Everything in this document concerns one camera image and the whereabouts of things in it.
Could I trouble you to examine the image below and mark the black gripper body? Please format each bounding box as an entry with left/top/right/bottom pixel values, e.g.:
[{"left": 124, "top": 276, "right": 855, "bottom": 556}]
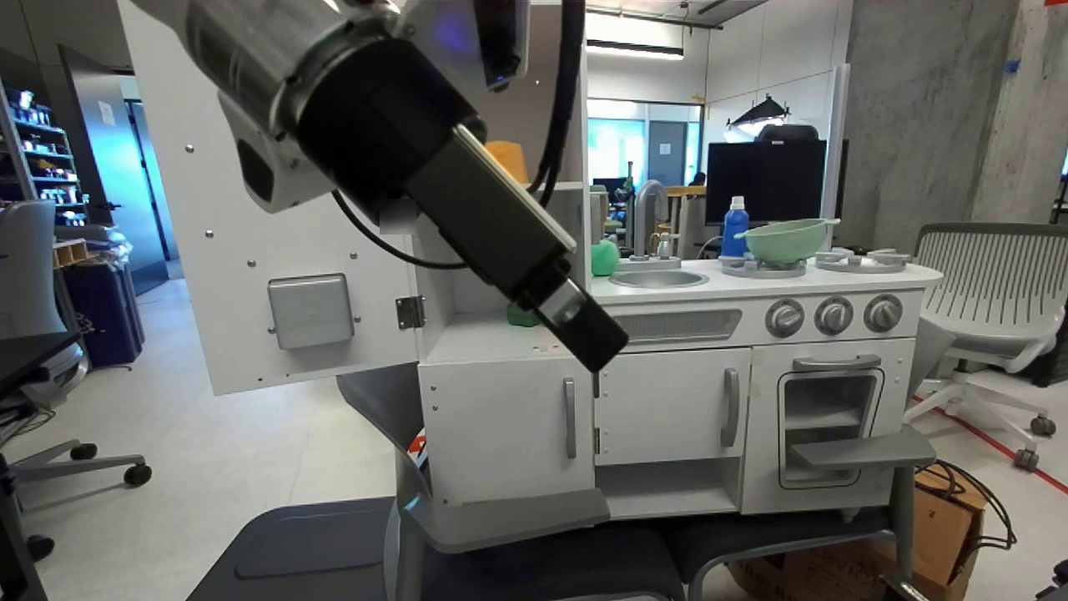
[{"left": 295, "top": 44, "right": 591, "bottom": 320}]

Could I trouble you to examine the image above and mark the white tall cabinet door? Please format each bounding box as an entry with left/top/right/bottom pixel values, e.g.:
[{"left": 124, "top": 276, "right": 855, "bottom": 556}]
[{"left": 115, "top": 0, "right": 427, "bottom": 401}]

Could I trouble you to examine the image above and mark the white toy play kitchen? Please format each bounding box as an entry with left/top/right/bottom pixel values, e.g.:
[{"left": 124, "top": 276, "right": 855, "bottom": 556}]
[{"left": 115, "top": 0, "right": 946, "bottom": 562}]

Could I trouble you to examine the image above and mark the silver sink basin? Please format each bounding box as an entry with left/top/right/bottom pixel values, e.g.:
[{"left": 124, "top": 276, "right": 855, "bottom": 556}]
[{"left": 607, "top": 264, "right": 712, "bottom": 294}]

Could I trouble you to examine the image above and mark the grey toy faucet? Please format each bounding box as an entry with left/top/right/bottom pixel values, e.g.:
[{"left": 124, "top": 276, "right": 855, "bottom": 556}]
[{"left": 638, "top": 179, "right": 683, "bottom": 264}]

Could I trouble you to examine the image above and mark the white small fridge door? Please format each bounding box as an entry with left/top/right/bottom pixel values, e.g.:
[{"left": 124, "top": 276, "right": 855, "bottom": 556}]
[{"left": 419, "top": 361, "right": 599, "bottom": 506}]

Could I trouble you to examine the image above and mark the grey toy burner grate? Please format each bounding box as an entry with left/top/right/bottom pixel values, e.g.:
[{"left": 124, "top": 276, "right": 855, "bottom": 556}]
[
  {"left": 716, "top": 252, "right": 813, "bottom": 280},
  {"left": 811, "top": 242, "right": 915, "bottom": 276}
]

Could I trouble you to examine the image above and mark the blue plastic bottle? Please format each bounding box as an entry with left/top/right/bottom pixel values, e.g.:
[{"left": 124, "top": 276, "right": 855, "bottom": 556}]
[{"left": 718, "top": 193, "right": 755, "bottom": 268}]

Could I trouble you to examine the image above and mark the grey toy stove knob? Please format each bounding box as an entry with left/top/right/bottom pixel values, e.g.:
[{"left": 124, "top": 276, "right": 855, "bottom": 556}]
[
  {"left": 765, "top": 296, "right": 808, "bottom": 340},
  {"left": 862, "top": 290, "right": 904, "bottom": 338},
  {"left": 813, "top": 294, "right": 857, "bottom": 338}
]

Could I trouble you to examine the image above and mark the white toy oven door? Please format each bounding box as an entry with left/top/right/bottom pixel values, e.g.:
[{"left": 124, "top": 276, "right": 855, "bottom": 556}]
[{"left": 741, "top": 338, "right": 918, "bottom": 518}]

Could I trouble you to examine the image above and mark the green bowl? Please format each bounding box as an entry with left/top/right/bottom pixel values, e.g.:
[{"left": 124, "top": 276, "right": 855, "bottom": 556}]
[{"left": 746, "top": 218, "right": 841, "bottom": 272}]

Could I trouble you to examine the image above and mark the black computer monitor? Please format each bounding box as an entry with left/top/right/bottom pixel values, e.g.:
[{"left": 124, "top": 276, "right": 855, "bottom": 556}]
[{"left": 706, "top": 135, "right": 828, "bottom": 227}]

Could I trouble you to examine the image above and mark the white mesh chair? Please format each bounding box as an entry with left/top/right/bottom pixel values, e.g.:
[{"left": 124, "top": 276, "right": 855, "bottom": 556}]
[{"left": 900, "top": 221, "right": 1068, "bottom": 471}]

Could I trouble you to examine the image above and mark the brown cardboard box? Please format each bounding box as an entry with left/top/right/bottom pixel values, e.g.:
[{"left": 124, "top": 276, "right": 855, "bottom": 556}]
[{"left": 731, "top": 465, "right": 989, "bottom": 601}]

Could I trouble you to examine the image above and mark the grey wheeled office chair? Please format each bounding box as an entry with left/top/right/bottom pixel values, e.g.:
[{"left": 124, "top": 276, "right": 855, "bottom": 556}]
[{"left": 0, "top": 198, "right": 154, "bottom": 564}]

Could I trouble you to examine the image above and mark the white cabinet door grey handle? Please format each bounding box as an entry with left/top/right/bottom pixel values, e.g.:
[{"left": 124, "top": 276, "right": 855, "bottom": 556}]
[{"left": 593, "top": 346, "right": 755, "bottom": 467}]

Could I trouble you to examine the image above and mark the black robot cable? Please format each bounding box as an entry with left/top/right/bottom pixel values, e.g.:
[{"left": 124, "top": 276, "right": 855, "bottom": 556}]
[{"left": 332, "top": 0, "right": 591, "bottom": 272}]

